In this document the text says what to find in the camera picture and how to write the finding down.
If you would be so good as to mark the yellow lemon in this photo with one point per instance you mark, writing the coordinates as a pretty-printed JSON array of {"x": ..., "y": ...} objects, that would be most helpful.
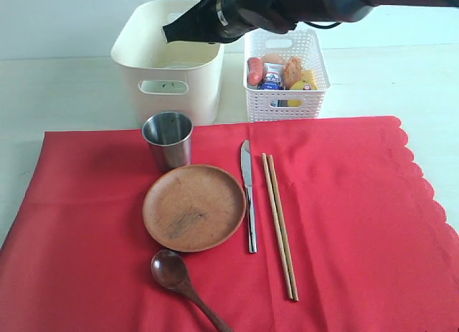
[{"x": 305, "y": 85}]

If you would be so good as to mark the red sausage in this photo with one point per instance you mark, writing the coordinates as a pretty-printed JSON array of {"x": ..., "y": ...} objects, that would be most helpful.
[{"x": 254, "y": 71}]

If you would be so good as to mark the brown wooden plate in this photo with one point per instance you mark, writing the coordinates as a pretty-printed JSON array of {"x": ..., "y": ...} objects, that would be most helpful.
[{"x": 194, "y": 208}]

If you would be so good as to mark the white ceramic bowl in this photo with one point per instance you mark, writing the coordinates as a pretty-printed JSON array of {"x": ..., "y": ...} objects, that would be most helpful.
[{"x": 181, "y": 65}]

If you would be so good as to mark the blue white milk carton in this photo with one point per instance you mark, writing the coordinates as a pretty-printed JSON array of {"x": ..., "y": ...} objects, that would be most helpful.
[{"x": 272, "y": 77}]

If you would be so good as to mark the brown egg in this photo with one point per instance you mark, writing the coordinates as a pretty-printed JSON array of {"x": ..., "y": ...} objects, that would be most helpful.
[{"x": 273, "y": 58}]

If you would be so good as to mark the wooden chopstick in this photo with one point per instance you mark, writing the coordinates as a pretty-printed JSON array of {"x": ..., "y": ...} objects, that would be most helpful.
[
  {"x": 283, "y": 230},
  {"x": 276, "y": 223}
]

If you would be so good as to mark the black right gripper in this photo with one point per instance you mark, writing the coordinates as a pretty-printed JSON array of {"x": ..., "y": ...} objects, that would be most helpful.
[{"x": 218, "y": 21}]

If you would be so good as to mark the cream plastic bin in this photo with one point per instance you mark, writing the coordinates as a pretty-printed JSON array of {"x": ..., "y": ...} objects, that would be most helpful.
[{"x": 181, "y": 76}]

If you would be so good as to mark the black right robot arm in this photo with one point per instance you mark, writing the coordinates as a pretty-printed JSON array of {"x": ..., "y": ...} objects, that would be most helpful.
[{"x": 326, "y": 14}]

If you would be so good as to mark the dark wooden spoon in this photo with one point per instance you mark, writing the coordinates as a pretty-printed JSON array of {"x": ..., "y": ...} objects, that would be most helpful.
[{"x": 170, "y": 271}]

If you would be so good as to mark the silver table knife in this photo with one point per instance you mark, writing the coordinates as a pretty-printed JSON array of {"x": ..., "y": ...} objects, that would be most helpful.
[{"x": 246, "y": 169}]

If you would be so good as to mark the white perforated plastic basket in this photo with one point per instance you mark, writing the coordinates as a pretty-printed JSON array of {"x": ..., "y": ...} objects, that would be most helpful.
[{"x": 264, "y": 105}]

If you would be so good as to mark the red tablecloth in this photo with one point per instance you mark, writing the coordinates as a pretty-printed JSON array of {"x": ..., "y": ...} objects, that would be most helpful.
[{"x": 371, "y": 248}]

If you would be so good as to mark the orange fried chicken piece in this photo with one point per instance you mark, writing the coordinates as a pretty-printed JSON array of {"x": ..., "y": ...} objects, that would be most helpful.
[{"x": 292, "y": 72}]

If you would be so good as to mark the steel cup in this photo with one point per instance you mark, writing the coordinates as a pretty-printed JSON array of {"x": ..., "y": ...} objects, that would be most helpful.
[{"x": 168, "y": 135}]

